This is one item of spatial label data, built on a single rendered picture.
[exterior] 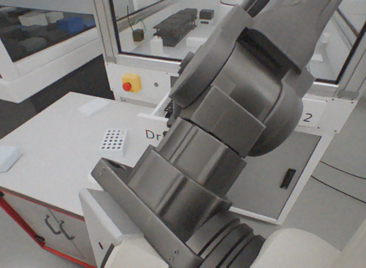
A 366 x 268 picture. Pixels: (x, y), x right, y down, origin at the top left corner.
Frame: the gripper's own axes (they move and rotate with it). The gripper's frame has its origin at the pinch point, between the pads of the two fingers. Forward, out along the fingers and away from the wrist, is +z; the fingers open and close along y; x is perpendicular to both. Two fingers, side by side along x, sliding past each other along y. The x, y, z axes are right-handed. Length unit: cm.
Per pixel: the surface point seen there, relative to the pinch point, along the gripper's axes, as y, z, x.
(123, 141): 2.0, 10.3, 24.3
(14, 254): -33, 91, 91
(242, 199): 34, 70, -26
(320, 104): 32, -2, -41
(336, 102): 34, -3, -46
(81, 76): 52, 18, 86
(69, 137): 0, 14, 49
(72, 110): 16, 15, 61
